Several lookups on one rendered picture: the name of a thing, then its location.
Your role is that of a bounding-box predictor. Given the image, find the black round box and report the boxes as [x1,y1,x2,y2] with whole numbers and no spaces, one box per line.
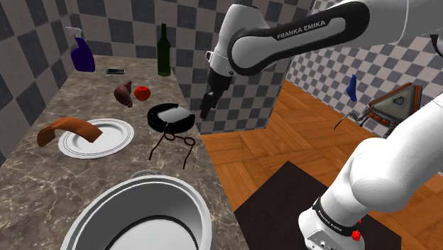
[146,102,197,133]

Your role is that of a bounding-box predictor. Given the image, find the dark green glass bottle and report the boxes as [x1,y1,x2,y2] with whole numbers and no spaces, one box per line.
[156,23,172,77]

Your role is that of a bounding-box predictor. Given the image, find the red tomato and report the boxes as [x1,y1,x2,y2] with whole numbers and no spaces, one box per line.
[133,85,152,102]

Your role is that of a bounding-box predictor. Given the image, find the brown sweet potato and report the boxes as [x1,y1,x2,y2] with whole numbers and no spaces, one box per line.
[114,80,134,109]

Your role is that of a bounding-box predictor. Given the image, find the white plate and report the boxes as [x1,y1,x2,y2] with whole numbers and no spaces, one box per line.
[58,118,135,160]

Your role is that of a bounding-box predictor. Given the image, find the blue cloth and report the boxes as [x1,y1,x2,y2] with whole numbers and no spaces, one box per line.
[346,73,359,103]

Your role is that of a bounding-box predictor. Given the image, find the blue spray bottle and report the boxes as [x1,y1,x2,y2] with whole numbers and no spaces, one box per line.
[65,26,97,73]

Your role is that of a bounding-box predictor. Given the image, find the large white pot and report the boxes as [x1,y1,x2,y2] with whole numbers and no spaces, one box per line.
[59,170,217,250]

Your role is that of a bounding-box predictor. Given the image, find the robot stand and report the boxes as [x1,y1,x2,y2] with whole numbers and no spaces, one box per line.
[233,160,403,250]

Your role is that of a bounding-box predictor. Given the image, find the brown curved cloth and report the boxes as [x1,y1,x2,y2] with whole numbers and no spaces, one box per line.
[36,116,104,148]

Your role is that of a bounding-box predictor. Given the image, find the brown triangular furniture piece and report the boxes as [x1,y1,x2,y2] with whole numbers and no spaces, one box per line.
[333,82,424,138]

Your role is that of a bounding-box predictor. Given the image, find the black wire eyeglasses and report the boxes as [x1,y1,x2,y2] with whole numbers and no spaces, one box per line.
[148,130,197,170]

